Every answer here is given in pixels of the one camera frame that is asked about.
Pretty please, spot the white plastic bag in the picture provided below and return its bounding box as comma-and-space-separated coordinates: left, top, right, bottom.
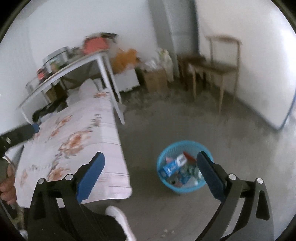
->
157, 48, 174, 82

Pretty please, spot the blue toothpaste box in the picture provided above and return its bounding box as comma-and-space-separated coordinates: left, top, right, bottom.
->
159, 154, 187, 179

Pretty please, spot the orange plastic bag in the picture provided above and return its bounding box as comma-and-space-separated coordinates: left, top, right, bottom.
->
110, 49, 139, 73

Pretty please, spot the white shoe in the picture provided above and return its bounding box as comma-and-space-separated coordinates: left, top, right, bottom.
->
105, 206, 137, 241

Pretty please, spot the white shelf table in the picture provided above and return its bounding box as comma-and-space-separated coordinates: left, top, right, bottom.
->
16, 49, 126, 126

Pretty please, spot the left hand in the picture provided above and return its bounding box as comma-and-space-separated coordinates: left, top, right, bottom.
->
1, 165, 17, 205

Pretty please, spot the wooden chair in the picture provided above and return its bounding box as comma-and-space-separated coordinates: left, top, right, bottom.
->
177, 35, 242, 111

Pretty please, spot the floral tablecloth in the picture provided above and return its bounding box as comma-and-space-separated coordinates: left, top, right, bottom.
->
15, 90, 132, 208

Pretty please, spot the white foam sheet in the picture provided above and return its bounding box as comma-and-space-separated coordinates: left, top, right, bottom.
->
66, 78, 99, 106

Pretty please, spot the cardboard box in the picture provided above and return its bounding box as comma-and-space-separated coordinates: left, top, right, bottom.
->
142, 68, 168, 93

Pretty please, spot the blue plastic trash basket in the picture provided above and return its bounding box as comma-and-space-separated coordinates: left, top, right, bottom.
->
157, 141, 214, 194

